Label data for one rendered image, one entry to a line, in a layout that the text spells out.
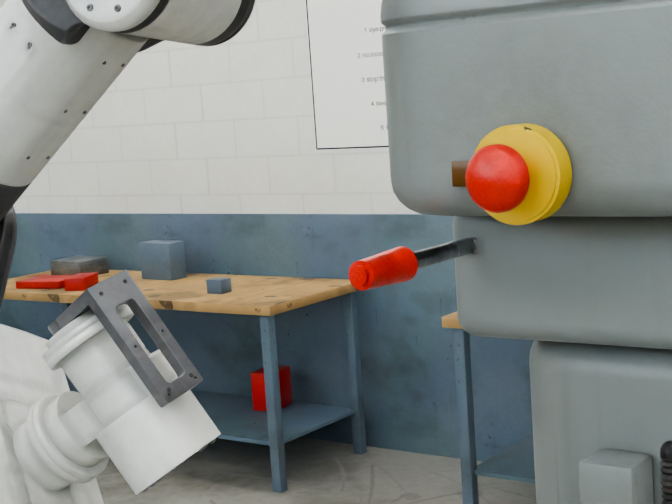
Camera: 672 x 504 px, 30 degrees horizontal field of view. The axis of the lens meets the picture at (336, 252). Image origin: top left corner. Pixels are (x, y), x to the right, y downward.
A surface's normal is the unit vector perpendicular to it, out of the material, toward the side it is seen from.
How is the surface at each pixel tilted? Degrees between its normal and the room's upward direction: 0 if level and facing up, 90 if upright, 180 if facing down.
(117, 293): 59
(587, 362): 68
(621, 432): 90
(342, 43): 90
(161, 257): 90
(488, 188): 95
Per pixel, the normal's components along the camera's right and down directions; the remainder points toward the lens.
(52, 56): 0.00, 0.47
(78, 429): -0.29, 0.15
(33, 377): 0.76, -0.57
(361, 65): -0.59, 0.15
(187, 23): 0.57, 0.80
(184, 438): 0.37, -0.33
